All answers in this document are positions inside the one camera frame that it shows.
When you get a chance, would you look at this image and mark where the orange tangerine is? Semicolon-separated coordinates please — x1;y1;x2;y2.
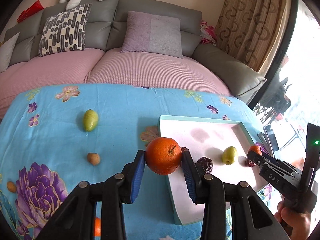
94;217;101;237
145;137;182;176
248;145;262;155

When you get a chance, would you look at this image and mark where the dark red jujube date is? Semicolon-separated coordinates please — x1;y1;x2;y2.
197;156;213;173

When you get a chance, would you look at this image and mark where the green fruit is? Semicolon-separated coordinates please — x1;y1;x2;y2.
221;146;238;165
82;109;99;132

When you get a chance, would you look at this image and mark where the brown longan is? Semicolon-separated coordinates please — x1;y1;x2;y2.
7;181;17;193
87;153;100;166

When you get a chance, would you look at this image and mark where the person's hand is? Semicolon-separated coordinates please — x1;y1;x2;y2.
274;200;311;240

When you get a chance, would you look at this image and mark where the white tray teal rim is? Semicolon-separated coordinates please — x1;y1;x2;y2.
159;115;267;225

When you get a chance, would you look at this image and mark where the green fruit on cloth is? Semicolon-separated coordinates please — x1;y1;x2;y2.
82;109;99;132

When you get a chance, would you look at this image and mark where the blue floral tablecloth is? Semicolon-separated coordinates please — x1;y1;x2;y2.
1;84;262;239

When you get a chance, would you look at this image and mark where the grey sofa pink cover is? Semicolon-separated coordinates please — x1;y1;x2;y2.
1;0;265;115

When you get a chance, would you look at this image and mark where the pink white toy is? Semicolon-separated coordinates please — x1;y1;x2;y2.
200;21;217;46

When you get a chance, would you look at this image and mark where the lilac grey cushion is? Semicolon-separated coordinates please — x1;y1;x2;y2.
121;11;183;58

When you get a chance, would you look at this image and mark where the brown patterned curtain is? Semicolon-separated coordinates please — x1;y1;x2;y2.
216;0;292;76

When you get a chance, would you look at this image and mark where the black white patterned cushion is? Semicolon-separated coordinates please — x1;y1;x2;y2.
39;3;92;57

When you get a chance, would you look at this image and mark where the light grey cushion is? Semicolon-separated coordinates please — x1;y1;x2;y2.
0;33;20;73

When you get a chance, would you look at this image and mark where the red bag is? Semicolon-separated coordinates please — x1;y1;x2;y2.
17;0;44;23

